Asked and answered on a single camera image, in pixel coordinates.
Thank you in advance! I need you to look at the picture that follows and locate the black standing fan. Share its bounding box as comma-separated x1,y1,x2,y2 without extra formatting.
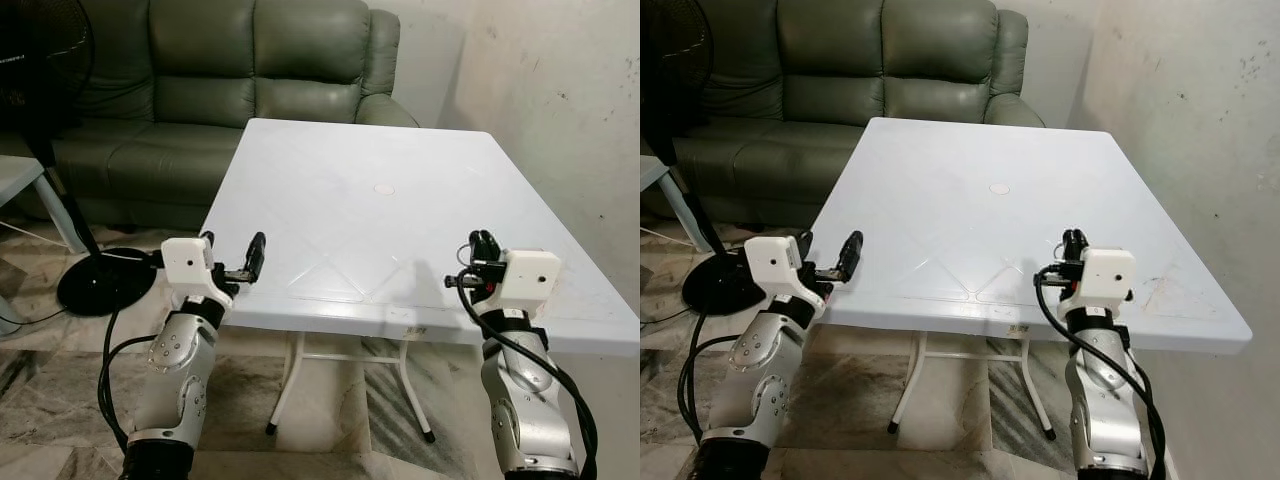
640,0,771,317
0,0,162,318

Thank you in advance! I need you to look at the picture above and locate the white plastic folding table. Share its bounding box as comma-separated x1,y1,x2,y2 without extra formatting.
806,116,1254,442
199,118,641,443

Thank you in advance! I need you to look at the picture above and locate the small pale side table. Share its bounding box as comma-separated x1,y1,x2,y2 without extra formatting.
640,154,713,253
0,155,90,257

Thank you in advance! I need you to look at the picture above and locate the green leather sofa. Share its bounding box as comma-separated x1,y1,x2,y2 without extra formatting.
655,0,1047,229
0,0,420,233

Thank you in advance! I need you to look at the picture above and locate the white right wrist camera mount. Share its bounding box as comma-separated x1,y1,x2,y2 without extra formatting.
496,249,562,312
1079,247,1139,307

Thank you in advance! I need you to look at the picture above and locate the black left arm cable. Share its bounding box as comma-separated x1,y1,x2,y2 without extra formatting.
677,308,743,447
96,308,162,453

